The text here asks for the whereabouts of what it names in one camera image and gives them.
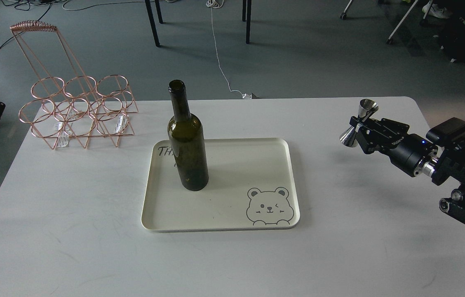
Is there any white chair leg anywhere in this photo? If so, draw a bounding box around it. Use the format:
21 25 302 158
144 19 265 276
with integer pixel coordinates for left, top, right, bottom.
386 0 419 45

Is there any black table leg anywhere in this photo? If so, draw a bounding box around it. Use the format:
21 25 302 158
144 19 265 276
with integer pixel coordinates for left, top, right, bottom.
144 0 163 47
242 0 253 45

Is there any silver steel jigger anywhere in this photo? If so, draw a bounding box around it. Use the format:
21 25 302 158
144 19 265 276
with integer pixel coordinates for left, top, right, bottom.
339 99 379 147

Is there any black table leg left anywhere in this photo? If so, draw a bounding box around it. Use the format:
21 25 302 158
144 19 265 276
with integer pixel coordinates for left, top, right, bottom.
144 0 163 47

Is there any copper wire wine rack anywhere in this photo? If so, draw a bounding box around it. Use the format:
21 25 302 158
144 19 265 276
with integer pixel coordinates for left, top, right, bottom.
10 20 139 150

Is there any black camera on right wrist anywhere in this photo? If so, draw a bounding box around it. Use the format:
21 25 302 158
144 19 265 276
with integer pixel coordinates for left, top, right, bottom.
425 117 465 147

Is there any white floor cable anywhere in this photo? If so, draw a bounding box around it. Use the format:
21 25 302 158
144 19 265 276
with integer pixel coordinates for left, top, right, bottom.
206 0 254 99

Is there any black table leg right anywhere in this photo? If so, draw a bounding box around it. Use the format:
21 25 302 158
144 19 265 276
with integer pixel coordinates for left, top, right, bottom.
242 0 253 45

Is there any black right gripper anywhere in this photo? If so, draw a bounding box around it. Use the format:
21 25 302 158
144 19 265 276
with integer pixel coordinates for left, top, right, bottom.
349 116 438 177

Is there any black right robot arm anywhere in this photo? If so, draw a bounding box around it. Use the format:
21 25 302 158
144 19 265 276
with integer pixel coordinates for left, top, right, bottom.
350 117 465 224

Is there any dark green wine bottle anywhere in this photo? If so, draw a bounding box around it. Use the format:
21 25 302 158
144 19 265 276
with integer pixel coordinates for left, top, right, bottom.
168 80 209 191

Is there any cream bear print tray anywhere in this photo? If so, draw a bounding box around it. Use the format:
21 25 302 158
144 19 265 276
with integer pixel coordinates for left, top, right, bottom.
141 138 300 232

